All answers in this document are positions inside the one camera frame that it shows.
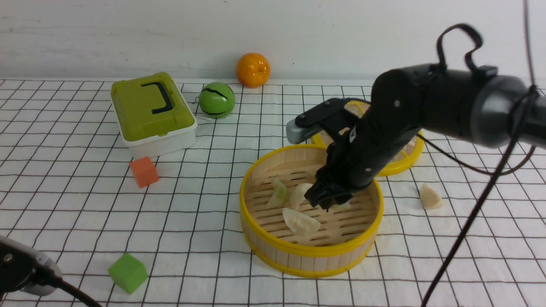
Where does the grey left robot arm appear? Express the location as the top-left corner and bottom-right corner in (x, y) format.
(0, 235), (63, 296)

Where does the green foam cube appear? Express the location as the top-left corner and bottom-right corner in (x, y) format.
(108, 253), (148, 295)

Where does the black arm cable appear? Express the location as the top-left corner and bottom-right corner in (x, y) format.
(38, 273), (103, 307)
(416, 0), (539, 307)

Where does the green striped ball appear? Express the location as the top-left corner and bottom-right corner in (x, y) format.
(198, 82), (236, 119)

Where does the orange fruit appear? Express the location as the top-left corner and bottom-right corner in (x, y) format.
(236, 52), (270, 88)

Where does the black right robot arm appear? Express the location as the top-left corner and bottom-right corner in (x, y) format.
(305, 64), (545, 210)

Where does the orange foam cube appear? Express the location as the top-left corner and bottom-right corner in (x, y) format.
(129, 156), (159, 188)

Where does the woven bamboo steamer lid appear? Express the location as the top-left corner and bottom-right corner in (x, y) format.
(311, 98), (425, 177)

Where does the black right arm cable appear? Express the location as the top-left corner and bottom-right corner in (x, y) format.
(416, 0), (539, 307)

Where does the bamboo steamer tray yellow rim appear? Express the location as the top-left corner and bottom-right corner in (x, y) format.
(239, 145), (384, 278)

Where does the checkered white tablecloth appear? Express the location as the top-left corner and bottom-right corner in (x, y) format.
(0, 79), (546, 307)

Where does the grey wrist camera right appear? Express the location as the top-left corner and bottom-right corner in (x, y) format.
(286, 98), (367, 145)

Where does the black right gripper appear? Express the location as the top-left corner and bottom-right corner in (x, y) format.
(304, 115), (422, 211)

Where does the pale green dumpling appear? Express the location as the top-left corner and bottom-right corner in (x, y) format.
(265, 177), (288, 209)

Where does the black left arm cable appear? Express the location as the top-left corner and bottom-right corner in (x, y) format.
(38, 273), (103, 307)

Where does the large white dumpling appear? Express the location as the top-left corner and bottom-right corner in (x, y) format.
(282, 208), (321, 236)

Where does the green lidded white box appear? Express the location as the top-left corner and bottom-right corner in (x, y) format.
(110, 72), (197, 159)

